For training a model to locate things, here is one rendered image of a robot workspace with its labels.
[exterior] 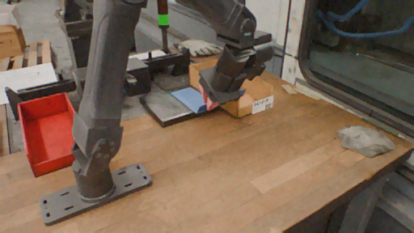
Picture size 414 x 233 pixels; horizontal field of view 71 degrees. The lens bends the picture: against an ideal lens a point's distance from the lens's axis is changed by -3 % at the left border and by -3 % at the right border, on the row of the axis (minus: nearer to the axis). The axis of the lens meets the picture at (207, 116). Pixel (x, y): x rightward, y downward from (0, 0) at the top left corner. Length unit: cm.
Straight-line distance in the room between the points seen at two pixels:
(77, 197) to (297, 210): 40
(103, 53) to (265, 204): 37
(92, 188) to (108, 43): 25
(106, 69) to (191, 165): 28
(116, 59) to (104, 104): 7
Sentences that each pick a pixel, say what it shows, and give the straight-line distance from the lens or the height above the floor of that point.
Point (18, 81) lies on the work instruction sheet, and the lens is 121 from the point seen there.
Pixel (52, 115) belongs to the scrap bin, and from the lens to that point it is 91.
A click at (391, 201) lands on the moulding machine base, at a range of 99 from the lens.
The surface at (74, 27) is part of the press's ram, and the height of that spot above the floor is 113.
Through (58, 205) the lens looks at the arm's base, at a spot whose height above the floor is 91.
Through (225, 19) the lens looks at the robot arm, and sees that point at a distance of 57.
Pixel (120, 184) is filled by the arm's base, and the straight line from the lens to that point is 61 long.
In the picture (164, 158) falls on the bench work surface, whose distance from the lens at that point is 67.
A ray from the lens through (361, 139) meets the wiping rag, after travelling 78.
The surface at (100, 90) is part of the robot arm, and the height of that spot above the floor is 111.
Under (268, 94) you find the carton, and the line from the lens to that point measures 86.
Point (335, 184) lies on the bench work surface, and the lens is 65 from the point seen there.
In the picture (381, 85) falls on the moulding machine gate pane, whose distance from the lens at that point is 90.
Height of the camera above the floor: 131
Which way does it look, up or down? 31 degrees down
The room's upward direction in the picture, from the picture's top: straight up
